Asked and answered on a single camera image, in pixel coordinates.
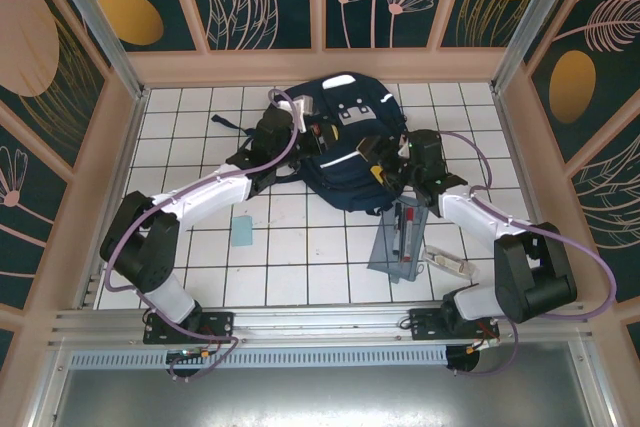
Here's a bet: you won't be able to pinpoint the navy blue backpack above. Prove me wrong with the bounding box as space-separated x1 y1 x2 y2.
210 71 409 216

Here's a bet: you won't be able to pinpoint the grey mesh pencil case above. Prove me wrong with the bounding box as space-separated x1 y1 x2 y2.
367 196 431 286

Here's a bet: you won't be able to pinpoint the light blue paper note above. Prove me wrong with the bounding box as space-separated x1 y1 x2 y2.
231 215 255 249

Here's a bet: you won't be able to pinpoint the black pen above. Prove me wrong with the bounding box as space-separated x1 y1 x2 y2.
392 204 403 256

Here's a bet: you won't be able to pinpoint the red white marker pen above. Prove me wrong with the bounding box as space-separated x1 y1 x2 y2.
401 206 416 262

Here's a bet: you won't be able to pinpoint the grey metal sheet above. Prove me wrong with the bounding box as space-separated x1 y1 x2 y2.
47 341 609 427

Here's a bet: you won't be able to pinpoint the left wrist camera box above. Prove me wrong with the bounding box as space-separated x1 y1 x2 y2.
291 95 321 121

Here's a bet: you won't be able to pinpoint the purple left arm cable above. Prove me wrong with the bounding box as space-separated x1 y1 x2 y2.
102 88 307 383

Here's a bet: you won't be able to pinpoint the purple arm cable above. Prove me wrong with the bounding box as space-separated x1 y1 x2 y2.
102 88 307 383
439 130 619 379

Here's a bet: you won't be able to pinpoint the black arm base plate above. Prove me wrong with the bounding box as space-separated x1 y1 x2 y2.
143 309 236 347
408 306 501 344

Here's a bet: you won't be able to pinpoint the aluminium front mounting rail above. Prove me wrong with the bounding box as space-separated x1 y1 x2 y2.
47 300 596 348

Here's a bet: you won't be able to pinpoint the aluminium frame post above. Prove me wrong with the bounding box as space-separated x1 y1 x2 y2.
42 0 149 101
492 0 586 94

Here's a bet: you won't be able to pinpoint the orange power connector wires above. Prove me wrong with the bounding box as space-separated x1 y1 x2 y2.
464 335 501 354

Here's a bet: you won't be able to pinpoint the wall panel small orange oval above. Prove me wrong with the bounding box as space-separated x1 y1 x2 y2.
74 0 210 54

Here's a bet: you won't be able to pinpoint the wall panel orange oval feather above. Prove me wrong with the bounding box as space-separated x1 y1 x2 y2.
522 0 640 168

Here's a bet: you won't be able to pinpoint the wall panel pink leaves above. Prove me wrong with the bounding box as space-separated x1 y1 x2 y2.
562 136 640 308

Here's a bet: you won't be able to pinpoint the grey slotted cable duct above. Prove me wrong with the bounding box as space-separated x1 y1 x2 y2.
69 345 449 369

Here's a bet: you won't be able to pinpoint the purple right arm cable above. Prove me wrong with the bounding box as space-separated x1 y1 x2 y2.
439 130 619 379

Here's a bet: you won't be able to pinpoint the small circuit board with wires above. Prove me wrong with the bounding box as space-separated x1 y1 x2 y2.
166 345 221 364

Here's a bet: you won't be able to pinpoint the wall panel beige oval gold lines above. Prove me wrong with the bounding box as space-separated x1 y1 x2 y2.
0 0 110 179

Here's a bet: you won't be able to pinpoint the wall panel single pink flower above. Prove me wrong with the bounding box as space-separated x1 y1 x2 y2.
0 96 76 321

